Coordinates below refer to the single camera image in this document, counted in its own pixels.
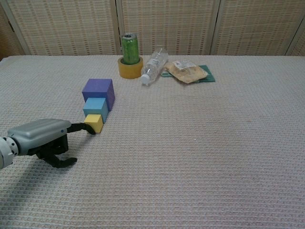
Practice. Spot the small yellow foam cube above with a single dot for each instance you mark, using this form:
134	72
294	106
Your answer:
95	121

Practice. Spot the large purple foam cube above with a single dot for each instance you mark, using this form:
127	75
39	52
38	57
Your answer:
97	88

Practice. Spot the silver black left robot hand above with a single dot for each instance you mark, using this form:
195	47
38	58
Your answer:
40	136

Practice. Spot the clear plastic water bottle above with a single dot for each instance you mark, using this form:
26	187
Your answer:
152	66

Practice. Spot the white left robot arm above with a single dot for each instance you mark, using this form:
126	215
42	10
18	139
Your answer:
6	152

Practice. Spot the woven beige tablecloth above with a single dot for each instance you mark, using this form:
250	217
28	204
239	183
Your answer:
190	155

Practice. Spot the beige snack packet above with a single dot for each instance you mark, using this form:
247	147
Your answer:
187	72

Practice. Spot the green packet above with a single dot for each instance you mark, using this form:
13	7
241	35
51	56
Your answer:
210	78

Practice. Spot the green drink can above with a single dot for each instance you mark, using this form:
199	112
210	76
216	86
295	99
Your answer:
130	48

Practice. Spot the woven folding screen panel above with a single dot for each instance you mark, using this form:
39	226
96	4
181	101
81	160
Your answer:
257	26
66	26
299	45
171	23
8	40

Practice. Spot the yellow tape roll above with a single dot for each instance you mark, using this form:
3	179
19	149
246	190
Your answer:
128	71

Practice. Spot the medium blue foam cube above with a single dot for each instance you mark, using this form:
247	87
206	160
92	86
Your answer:
94	107

